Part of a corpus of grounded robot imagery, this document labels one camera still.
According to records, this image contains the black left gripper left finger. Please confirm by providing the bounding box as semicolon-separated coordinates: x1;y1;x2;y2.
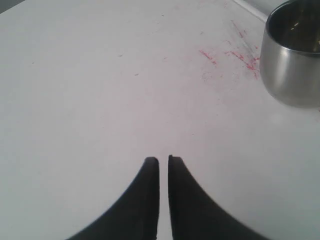
70;157;160;240

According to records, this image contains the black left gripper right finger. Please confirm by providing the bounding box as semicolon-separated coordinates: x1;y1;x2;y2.
168;155;266;240

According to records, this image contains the stainless steel bowl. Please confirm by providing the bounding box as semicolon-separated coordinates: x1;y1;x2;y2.
259;0;320;108

